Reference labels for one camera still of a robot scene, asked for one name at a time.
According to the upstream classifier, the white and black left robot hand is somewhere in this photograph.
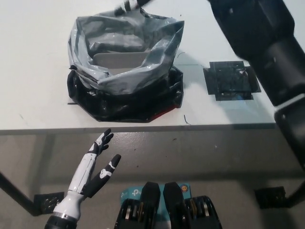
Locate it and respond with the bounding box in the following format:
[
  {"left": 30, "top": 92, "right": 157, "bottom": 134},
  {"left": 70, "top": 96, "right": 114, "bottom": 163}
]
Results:
[{"left": 52, "top": 128, "right": 122, "bottom": 219}]

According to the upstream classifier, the grey and black plastic bag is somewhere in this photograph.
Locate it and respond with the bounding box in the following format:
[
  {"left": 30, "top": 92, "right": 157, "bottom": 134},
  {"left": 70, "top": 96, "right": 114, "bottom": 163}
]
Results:
[{"left": 66, "top": 7, "right": 184, "bottom": 124}]

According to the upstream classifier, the small grey rectangular basket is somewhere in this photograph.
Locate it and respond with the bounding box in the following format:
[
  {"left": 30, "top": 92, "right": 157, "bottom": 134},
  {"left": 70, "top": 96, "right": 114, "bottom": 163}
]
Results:
[{"left": 91, "top": 50, "right": 153, "bottom": 73}]

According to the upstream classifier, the black metal table leg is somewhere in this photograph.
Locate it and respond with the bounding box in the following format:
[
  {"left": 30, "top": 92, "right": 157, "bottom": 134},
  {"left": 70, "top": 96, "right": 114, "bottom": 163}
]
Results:
[
  {"left": 0, "top": 170, "right": 40, "bottom": 217},
  {"left": 286, "top": 176, "right": 305, "bottom": 206}
]

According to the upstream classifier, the black tape patch on table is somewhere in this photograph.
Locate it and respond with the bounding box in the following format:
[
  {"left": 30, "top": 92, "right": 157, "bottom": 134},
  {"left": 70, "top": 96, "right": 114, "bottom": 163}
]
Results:
[{"left": 203, "top": 61, "right": 262, "bottom": 101}]

